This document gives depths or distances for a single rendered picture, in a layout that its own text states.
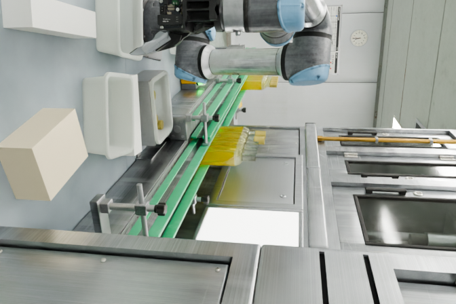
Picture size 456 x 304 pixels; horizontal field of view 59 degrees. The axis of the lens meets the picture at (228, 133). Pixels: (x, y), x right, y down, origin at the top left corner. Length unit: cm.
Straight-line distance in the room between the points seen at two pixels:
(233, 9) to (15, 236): 55
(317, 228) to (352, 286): 76
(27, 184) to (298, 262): 52
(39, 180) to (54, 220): 20
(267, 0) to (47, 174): 52
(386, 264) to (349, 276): 6
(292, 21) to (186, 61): 68
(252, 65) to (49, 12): 64
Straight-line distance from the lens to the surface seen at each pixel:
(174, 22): 78
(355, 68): 757
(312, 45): 121
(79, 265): 69
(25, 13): 85
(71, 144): 91
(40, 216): 98
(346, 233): 141
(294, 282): 60
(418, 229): 150
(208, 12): 78
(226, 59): 132
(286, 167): 173
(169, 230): 118
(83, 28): 100
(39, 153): 82
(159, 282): 63
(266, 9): 76
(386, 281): 62
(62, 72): 103
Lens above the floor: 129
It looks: 10 degrees down
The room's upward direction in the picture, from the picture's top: 91 degrees clockwise
